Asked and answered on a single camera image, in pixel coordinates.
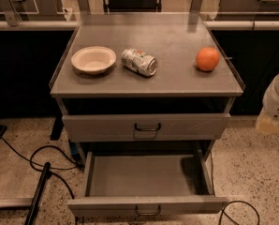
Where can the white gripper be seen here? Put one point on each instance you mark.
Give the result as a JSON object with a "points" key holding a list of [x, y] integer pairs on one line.
{"points": [[276, 104]]}

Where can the grey drawer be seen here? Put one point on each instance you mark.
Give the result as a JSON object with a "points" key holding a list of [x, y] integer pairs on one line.
{"points": [[145, 127], [145, 186]]}

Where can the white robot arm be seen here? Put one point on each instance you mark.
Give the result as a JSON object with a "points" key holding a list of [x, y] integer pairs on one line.
{"points": [[268, 120]]}

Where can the grey top drawer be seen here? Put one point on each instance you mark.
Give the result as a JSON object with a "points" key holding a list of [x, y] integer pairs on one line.
{"points": [[145, 127]]}

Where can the grey metal drawer cabinet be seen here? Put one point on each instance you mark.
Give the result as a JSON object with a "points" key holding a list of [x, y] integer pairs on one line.
{"points": [[177, 86]]}

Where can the orange fruit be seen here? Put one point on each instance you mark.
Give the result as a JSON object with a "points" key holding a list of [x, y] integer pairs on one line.
{"points": [[207, 59]]}

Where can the crushed silver soda can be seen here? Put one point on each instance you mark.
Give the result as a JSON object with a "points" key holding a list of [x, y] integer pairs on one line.
{"points": [[139, 62]]}

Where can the white paper bowl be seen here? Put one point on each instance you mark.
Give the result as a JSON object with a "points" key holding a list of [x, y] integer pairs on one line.
{"points": [[93, 60]]}

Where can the black pole on floor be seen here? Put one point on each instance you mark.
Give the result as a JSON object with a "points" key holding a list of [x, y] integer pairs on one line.
{"points": [[32, 213]]}

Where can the white horizontal rail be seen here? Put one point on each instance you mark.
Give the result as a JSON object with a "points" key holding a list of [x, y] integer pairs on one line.
{"points": [[212, 25]]}

